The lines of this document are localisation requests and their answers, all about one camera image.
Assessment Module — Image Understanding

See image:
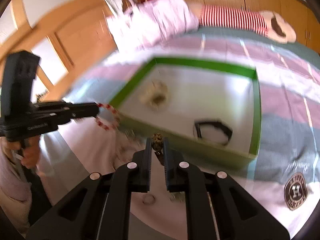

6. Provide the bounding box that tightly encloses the person's left hand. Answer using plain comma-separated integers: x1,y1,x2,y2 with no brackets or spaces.
1,135,41,169

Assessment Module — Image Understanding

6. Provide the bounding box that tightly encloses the black wrist watch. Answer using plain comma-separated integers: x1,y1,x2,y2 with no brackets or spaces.
193,119,233,146

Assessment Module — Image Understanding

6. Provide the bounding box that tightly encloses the green cardboard box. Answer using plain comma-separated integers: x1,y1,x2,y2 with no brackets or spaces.
111,57,261,168

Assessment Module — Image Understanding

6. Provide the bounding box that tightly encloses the red white bead bracelet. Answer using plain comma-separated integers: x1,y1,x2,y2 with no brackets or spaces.
95,102,121,131

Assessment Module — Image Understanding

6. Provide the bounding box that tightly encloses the cream wrist watch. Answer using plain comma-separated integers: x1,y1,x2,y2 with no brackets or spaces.
139,80,169,111

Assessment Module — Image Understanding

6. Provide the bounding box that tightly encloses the wooden headboard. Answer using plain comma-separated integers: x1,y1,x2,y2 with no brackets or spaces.
1,0,116,101

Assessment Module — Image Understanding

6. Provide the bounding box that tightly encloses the dark brown bead bracelet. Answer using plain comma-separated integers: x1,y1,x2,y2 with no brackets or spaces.
151,133,164,153

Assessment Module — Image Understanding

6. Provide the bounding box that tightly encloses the red striped plush toy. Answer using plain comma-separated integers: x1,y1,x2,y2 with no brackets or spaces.
188,3,297,44

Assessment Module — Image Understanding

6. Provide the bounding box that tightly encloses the small silver ring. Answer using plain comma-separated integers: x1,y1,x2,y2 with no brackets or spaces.
142,194,156,205

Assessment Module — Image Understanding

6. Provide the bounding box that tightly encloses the pink white pillow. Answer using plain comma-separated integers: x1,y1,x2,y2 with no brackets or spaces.
104,0,199,52

